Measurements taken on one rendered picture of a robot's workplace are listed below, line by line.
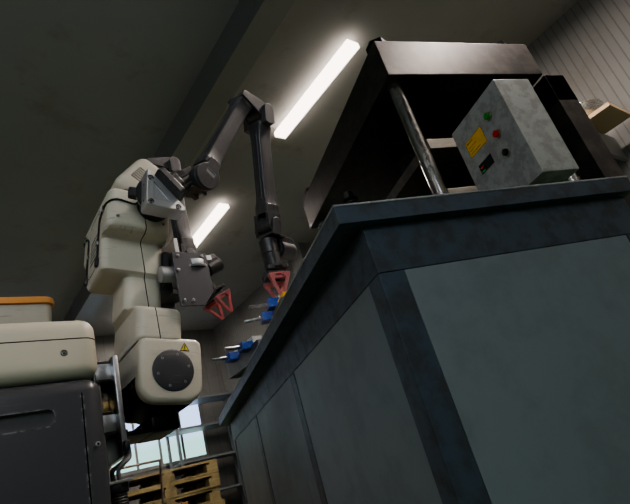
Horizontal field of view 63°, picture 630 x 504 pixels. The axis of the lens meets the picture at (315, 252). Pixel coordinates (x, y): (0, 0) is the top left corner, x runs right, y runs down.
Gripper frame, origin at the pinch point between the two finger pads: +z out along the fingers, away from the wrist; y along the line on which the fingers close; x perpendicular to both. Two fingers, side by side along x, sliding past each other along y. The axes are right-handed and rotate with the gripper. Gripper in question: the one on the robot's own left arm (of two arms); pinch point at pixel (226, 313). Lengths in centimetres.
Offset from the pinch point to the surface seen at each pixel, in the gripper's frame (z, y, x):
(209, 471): 117, 517, -195
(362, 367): 30, -80, 37
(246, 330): -8, 594, -426
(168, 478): 89, 517, -147
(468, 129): -3, -72, -88
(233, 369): 17.4, 9.0, 4.9
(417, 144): -11, -53, -85
